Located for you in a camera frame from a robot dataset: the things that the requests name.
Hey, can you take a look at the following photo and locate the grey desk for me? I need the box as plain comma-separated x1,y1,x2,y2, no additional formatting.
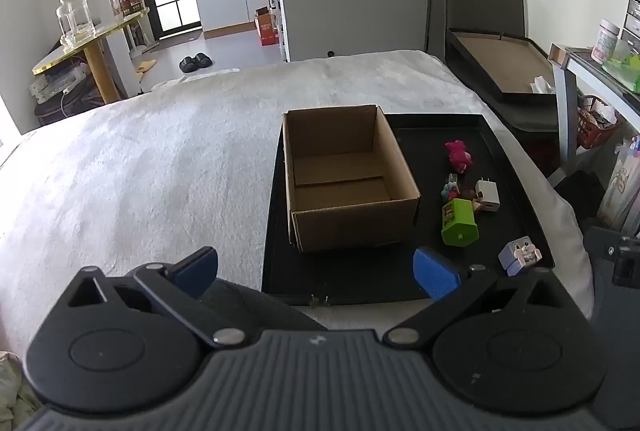
547,43,640,186

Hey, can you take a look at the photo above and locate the brown toy figure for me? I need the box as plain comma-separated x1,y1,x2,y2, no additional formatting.
459,189,482,214

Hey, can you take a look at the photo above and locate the white power strip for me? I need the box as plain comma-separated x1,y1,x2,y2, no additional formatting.
50,70,90,86

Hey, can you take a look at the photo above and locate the red basket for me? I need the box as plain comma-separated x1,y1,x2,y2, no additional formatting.
577,95,621,150

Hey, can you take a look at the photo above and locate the green bag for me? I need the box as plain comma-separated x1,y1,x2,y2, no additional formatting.
602,38,640,92

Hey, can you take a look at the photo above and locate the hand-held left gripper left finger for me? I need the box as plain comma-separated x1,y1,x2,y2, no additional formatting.
59,247,248,352

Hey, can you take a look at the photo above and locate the beige cloth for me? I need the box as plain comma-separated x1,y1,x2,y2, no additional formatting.
0,351,36,431

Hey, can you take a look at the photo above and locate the brown cardboard box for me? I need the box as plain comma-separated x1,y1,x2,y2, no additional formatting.
281,104,422,253

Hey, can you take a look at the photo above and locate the pink toy figure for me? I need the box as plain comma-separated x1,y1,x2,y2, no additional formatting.
445,140,473,172

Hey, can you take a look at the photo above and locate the black tray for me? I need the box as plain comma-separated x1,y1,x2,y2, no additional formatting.
261,112,556,308

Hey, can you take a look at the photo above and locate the round gold table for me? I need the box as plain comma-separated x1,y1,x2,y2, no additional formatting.
32,8,151,104

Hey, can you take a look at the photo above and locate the white charger plug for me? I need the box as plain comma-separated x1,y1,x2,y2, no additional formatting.
474,179,502,214

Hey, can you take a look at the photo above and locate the orange cardboard box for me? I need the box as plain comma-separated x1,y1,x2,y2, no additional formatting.
254,6,280,46

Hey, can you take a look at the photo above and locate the black picture frame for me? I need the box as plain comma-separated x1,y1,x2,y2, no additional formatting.
446,27,558,106

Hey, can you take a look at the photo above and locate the white plastic jar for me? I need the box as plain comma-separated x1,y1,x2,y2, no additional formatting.
591,18,621,64

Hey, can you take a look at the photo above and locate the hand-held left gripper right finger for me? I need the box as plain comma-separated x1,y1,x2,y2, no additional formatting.
382,248,568,352

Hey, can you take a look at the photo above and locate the white paper bag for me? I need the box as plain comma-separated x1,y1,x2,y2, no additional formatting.
597,136,640,232

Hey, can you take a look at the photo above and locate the red and blue toy figure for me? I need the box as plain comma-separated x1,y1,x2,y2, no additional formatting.
440,173,461,202

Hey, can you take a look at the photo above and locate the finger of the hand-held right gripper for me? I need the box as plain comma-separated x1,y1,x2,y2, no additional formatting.
584,225,621,262

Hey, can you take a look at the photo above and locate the clear glass jar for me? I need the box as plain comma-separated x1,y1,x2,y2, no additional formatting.
56,0,97,48

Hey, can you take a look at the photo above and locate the grey mini drawer cabinet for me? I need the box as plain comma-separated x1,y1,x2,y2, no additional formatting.
620,0,640,44

